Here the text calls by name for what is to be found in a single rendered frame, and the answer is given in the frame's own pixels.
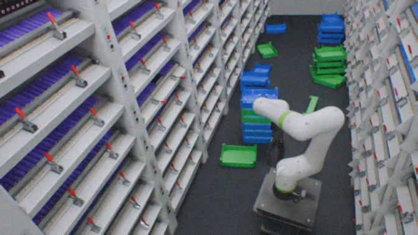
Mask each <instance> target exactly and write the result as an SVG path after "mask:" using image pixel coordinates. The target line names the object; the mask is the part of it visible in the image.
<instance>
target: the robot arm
mask: <svg viewBox="0 0 418 235"><path fill-rule="evenodd" d="M253 109H254V112H255V113H256V114H258V115H260V116H264V117H266V118H268V119H270V120H271V126H269V127H270V129H271V130H272V132H271V137H273V138H270V140H269V145H268V147H267V150H266V154H267V165H268V166H271V163H272V152H273V150H274V148H275V147H276V146H277V149H278V152H279V154H278V156H277V165H276V175H275V182H274V184H273V186H272V192H273V194H274V195H275V196H276V197H277V198H278V199H280V200H292V201H293V202H294V203H297V202H298V201H299V200H300V199H302V200H303V198H302V197H301V196H303V197H305V196H306V197H308V198H311V199H313V200H315V198H316V196H313V195H310V194H308V193H307V192H306V191H305V190H304V188H303V187H302V186H300V185H296V184H297V181H298V180H301V179H303V178H306V177H309V176H311V175H314V174H317V173H318V172H319V171H321V169H322V168H323V163H324V160H325V155H326V153H327V150H328V148H329V146H330V144H331V142H332V139H334V137H335V136H336V134H337V133H338V131H339V130H340V129H341V127H342V126H343V123H344V121H345V117H344V115H343V113H342V111H341V110H339V108H337V107H334V106H327V107H325V108H323V109H321V110H319V111H317V112H314V113H310V114H306V115H302V114H299V113H296V112H293V111H291V110H289V105H288V104H287V103H286V102H285V101H283V100H274V99H266V98H258V99H256V100H255V101H254V103H253ZM283 131H284V132H286V133H287V134H288V135H290V136H291V137H293V138H294V139H297V140H299V141H306V140H307V139H310V138H312V139H311V142H310V144H309V146H308V148H307V150H306V151H305V153H304V154H302V155H299V156H298V157H294V158H289V159H284V160H283V154H285V150H284V140H283V139H281V138H283V137H284V133H283Z"/></svg>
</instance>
